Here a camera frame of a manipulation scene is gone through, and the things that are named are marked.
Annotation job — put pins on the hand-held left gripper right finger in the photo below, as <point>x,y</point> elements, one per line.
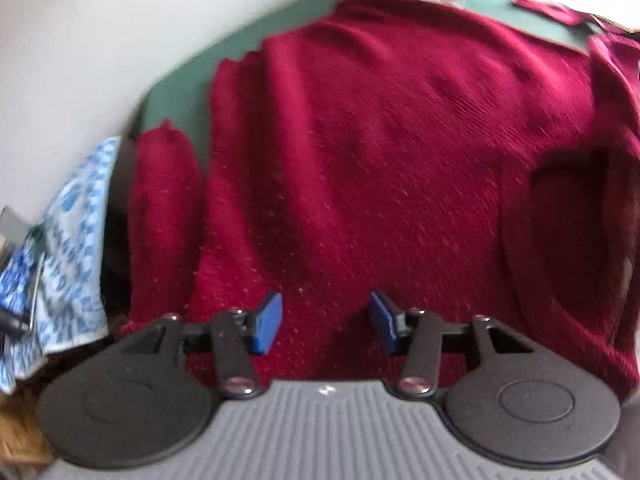
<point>382,322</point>

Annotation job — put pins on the blue floral cloth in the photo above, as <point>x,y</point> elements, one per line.
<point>75,220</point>

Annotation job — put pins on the grey metal plate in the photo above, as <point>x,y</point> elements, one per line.
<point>15,225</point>

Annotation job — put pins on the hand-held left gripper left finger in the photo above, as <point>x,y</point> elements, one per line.
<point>267,322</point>

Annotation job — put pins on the metal bar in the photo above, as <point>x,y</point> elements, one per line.
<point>36,290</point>

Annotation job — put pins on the dark red knit sweater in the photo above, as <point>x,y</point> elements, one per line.
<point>375,160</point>

